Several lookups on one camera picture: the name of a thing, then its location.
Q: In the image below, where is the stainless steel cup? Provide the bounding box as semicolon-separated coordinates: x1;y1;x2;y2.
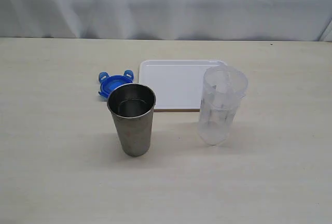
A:
107;83;156;157

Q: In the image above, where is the blue plastic lid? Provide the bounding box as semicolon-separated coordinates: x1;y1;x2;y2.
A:
98;70;134;99

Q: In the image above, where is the clear plastic container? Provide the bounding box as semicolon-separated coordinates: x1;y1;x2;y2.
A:
198;65;248;146

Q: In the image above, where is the white rectangular tray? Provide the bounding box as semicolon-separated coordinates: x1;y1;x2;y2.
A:
138;60;226;112

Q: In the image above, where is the white backdrop curtain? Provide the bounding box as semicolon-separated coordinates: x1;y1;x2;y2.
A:
1;0;331;41

